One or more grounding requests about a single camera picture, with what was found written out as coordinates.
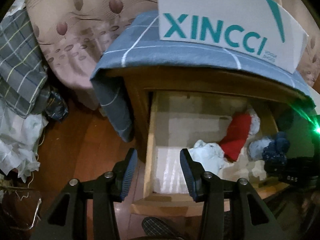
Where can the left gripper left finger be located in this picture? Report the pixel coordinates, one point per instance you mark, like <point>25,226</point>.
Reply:
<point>123,173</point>

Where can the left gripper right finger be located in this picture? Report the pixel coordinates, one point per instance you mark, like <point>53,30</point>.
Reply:
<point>192,172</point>

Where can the dark blue patterned sock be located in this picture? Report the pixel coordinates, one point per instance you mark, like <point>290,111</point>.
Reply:
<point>274,155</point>

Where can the wooden drawer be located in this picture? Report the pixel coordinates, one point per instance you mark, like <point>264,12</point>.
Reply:
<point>177,121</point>

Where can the white small underwear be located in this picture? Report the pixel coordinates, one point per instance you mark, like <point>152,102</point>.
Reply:
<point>209,155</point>

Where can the floral white underwear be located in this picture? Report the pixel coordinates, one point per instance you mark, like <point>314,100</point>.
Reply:
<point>255,122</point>

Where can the red sock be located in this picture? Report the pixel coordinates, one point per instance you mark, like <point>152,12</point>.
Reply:
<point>236,136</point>

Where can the light blue striped sock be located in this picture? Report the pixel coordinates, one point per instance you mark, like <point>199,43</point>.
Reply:
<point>255,148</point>

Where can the plaid slipper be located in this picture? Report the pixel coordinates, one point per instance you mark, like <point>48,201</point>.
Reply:
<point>155,227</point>

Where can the wooden nightstand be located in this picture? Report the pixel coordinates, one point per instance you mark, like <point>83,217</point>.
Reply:
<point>141,82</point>

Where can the dark blue plastic bag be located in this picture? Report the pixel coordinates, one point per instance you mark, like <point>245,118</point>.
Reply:
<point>56,108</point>

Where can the white crumpled cloth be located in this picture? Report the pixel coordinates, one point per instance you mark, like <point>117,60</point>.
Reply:
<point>19,142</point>

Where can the blue checked cloth cover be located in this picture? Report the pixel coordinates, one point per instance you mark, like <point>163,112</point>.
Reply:
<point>139,45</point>

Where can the grey plaid blanket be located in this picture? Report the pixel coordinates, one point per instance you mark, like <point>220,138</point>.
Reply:
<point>23,73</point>

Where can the floral beige bedsheet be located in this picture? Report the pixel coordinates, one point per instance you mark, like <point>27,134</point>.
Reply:
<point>74,34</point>

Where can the white XINCCI shoe box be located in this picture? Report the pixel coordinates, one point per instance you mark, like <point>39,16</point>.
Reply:
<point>259,28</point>

